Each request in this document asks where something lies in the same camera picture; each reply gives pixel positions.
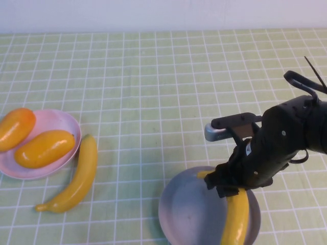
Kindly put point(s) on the yellow banana with green tip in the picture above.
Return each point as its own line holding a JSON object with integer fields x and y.
{"x": 237, "y": 219}

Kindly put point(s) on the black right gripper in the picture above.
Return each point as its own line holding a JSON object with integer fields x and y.
{"x": 255, "y": 166}

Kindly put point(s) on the yellow banana with long stem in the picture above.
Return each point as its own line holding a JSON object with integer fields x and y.
{"x": 81, "y": 176}

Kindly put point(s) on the green checked tablecloth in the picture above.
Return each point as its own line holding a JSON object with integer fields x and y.
{"x": 153, "y": 89}

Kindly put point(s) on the glossy yellow mango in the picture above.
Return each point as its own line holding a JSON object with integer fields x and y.
{"x": 43, "y": 150}

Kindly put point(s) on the right black Piper robot arm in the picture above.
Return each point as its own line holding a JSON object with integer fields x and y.
{"x": 306, "y": 122}

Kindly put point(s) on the orange mango with green tip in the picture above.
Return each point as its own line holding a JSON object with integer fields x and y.
{"x": 15, "y": 127}

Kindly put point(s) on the blue-grey round plate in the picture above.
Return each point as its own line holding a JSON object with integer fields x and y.
{"x": 186, "y": 204}

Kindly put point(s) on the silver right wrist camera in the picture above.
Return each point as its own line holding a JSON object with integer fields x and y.
{"x": 217, "y": 132}

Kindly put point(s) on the pink round plate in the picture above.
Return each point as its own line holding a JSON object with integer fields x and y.
{"x": 56, "y": 122}

